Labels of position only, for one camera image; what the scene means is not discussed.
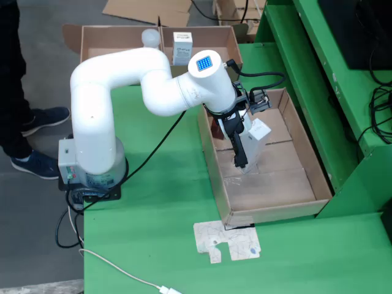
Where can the tall white carton box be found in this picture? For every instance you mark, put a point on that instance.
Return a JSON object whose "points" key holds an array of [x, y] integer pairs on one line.
{"points": [[258, 131]]}

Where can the green metal shelf unit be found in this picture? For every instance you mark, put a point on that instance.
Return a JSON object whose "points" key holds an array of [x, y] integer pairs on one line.
{"points": [[321, 107]]}

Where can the white bottle with round cap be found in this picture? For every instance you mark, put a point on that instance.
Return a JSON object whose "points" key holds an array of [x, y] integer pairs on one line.
{"points": [[150, 38]]}

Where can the shallow cardboard tray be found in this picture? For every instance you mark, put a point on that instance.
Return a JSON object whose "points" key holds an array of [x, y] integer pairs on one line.
{"points": [[275, 183]]}

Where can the black monitor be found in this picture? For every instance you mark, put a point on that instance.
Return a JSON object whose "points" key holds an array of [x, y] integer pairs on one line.
{"points": [[352, 30]]}

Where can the cardboard box with divider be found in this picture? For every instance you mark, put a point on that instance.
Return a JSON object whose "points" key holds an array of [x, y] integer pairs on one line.
{"points": [[107, 39]]}

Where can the person's dark trouser legs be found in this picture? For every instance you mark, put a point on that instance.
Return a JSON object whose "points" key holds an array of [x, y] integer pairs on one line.
{"points": [[9, 76]]}

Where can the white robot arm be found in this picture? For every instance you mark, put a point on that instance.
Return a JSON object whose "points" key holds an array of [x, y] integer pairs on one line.
{"points": [[92, 122]]}

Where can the white carton with cow print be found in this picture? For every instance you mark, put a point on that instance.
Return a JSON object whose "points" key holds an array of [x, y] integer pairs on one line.
{"points": [[182, 49]]}

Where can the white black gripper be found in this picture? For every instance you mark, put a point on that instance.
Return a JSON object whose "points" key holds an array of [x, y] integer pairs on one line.
{"points": [[229, 122]]}

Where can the white scribbled paper cutout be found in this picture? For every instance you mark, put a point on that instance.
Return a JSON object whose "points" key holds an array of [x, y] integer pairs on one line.
{"points": [[226, 239]]}

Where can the dark red carton box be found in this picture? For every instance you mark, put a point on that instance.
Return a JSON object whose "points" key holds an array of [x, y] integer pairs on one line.
{"points": [[218, 130]]}

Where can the brown cardboard boxes pile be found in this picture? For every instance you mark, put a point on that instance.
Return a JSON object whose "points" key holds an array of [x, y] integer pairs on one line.
{"points": [[232, 10]]}

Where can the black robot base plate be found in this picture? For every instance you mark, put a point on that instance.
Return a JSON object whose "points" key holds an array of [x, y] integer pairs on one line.
{"points": [[113, 196]]}

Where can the dark blue sneaker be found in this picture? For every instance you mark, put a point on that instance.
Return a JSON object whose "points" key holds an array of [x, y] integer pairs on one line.
{"points": [[36, 165], [49, 118]]}

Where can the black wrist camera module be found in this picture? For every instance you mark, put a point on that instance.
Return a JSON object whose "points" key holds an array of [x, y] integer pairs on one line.
{"points": [[258, 101]]}

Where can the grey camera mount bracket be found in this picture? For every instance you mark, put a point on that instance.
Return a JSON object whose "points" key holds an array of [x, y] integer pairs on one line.
{"points": [[240, 98]]}

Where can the flat cardboard sheet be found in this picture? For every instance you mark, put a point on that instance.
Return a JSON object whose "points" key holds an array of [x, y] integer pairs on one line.
{"points": [[147, 10]]}

